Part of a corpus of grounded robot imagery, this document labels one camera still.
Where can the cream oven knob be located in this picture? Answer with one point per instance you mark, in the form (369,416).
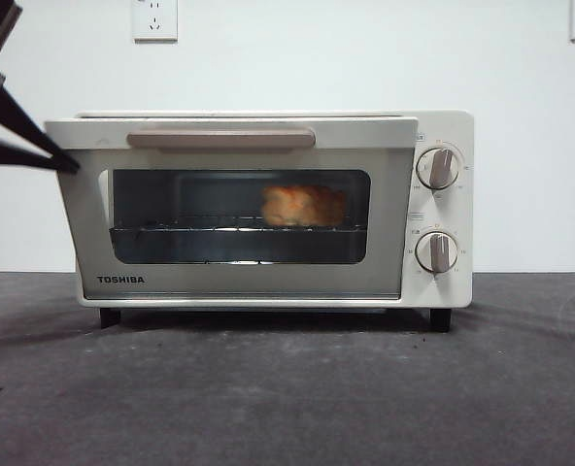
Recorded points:
(438,168)
(437,252)

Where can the golden brown bread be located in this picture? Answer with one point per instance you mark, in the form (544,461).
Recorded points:
(302,206)

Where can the cream Toshiba toaster oven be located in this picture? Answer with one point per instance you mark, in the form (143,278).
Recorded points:
(457,126)

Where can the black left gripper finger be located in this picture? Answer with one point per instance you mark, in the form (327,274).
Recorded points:
(20,126)
(10,154)

